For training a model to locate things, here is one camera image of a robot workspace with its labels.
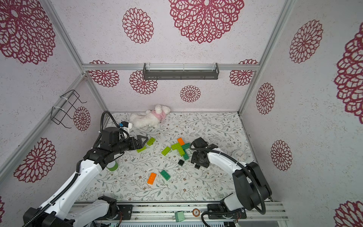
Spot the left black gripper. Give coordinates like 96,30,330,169
112,134,148,156

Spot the lime lego brick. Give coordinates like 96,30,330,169
161,147,171,156
147,137,156,146
177,147,185,157
171,143,183,150
137,146,147,153

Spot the dark green lego brick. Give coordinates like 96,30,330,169
182,143,191,150
160,170,171,181
183,153,189,160

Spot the orange lego brick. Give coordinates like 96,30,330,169
147,173,157,185
177,138,185,146

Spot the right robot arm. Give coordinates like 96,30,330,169
190,138,272,215

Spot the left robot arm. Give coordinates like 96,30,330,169
23,127,148,227

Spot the orange lego brick bottom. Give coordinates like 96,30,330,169
147,173,157,185

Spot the dark green lego brick bottom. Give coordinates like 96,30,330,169
160,170,171,181

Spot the white plush toy pink shirt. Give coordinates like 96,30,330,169
130,104,171,128

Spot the green tape roll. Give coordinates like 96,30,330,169
106,160,119,172

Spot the round orange sticker disc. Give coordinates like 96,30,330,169
192,208,200,217

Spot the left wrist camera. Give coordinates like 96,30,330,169
119,121,132,132

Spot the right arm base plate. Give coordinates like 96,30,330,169
207,203,247,219

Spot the green box on rail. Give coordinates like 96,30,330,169
175,211,185,222

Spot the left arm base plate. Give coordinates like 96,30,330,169
118,204,133,221

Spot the dark wall shelf rack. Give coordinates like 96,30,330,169
142,63,220,80

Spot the black wire wall basket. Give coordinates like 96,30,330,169
50,89,86,129

